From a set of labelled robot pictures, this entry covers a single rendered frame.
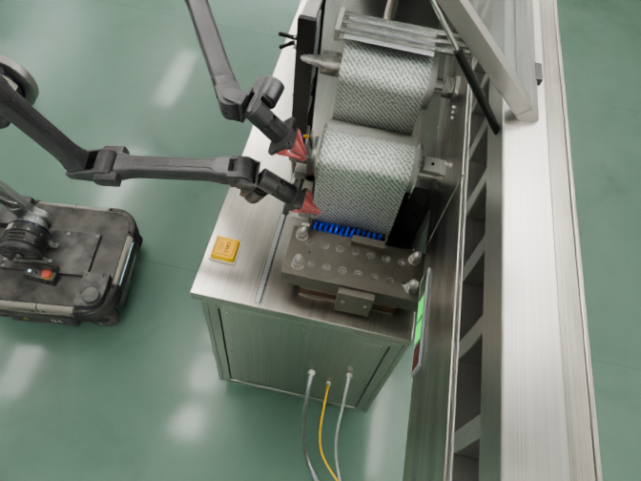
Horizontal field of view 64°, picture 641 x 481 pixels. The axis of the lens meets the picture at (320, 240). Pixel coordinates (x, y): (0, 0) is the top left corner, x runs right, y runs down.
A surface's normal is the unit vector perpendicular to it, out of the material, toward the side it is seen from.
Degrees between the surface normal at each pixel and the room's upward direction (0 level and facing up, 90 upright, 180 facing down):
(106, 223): 0
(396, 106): 92
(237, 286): 0
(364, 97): 92
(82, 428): 0
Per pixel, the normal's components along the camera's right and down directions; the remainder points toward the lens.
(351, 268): 0.09, -0.54
